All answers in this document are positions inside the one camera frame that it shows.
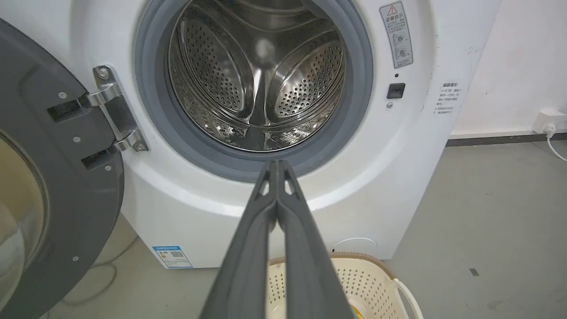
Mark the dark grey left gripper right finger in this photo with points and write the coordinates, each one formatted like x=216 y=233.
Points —
x=305 y=266

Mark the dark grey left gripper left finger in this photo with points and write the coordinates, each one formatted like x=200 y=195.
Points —
x=248 y=266

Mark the cream perforated laundry basket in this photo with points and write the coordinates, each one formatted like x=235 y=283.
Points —
x=367 y=283

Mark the white front-load washing machine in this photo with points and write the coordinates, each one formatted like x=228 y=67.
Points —
x=376 y=155

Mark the metal door hinge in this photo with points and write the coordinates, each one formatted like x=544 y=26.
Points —
x=116 y=108

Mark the grey washing machine door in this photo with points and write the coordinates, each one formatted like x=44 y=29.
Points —
x=53 y=177

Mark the white wall power socket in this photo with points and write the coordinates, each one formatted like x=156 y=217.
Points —
x=549 y=121

